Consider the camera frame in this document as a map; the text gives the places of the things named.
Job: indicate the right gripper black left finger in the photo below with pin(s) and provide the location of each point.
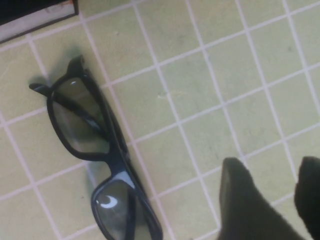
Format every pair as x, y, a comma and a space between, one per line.
245, 212

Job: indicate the black printed glasses case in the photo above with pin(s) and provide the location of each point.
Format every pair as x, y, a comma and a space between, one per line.
30, 22

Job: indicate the black framed glasses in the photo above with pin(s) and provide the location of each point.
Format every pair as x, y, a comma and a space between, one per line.
117, 165

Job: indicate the green white checkered tablecloth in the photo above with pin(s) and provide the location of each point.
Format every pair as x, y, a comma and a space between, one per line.
200, 100

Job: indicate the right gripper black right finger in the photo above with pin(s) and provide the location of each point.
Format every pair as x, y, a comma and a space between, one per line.
310, 190

